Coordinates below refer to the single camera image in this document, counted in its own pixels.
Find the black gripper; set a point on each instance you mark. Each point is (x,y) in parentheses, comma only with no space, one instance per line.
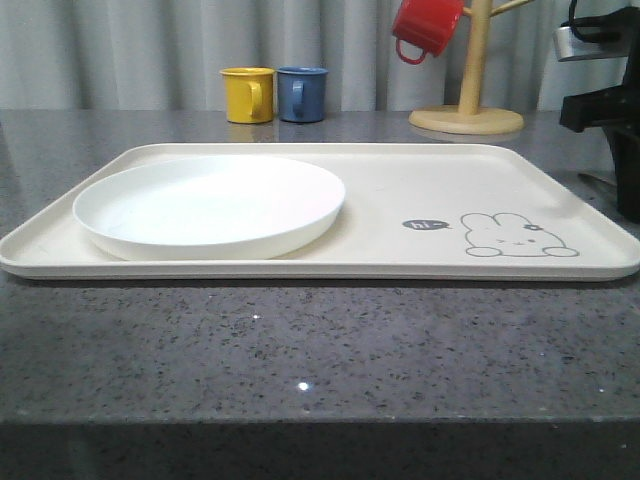
(615,109)

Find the steel chopstick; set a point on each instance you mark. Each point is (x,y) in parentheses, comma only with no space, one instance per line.
(596,177)

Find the white round plate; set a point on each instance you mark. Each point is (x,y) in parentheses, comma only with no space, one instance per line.
(216,207)

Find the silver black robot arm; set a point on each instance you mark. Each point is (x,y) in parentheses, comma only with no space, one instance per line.
(607,36)

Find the wooden mug tree stand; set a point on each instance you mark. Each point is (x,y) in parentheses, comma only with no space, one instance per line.
(468,117)

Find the cream rabbit serving tray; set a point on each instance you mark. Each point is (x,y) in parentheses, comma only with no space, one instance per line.
(437,211)

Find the red enamel mug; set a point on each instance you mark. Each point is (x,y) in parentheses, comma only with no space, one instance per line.
(427,25)

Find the blue enamel mug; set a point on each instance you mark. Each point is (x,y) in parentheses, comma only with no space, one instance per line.
(301,93)

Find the yellow enamel mug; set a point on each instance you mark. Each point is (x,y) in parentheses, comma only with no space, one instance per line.
(249,94)

